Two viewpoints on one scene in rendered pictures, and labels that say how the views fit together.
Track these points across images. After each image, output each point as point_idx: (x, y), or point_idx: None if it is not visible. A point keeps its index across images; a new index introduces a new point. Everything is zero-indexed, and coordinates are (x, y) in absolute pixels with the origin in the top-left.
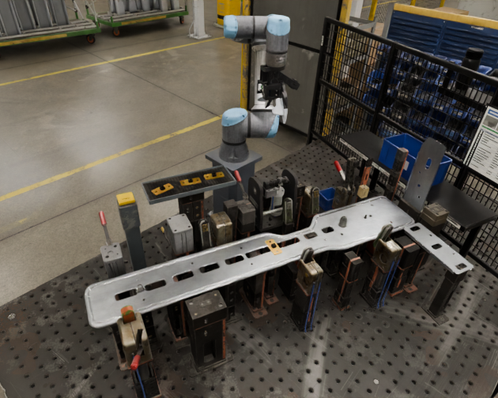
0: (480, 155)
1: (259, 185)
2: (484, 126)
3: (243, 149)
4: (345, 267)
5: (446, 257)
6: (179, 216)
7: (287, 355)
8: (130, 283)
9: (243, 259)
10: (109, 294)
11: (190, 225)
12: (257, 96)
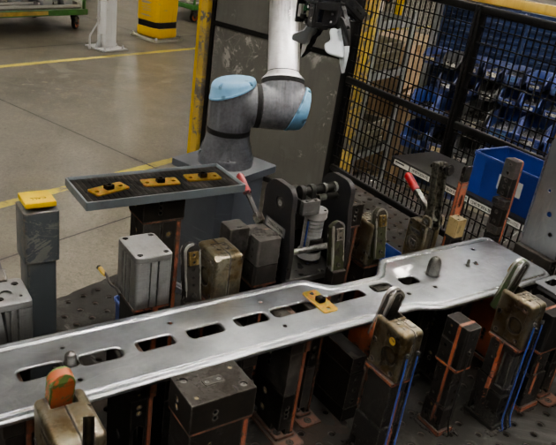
0: None
1: (291, 190)
2: None
3: (244, 147)
4: (449, 342)
5: None
6: (143, 236)
7: None
8: (48, 352)
9: (268, 319)
10: (3, 372)
11: (167, 249)
12: (274, 56)
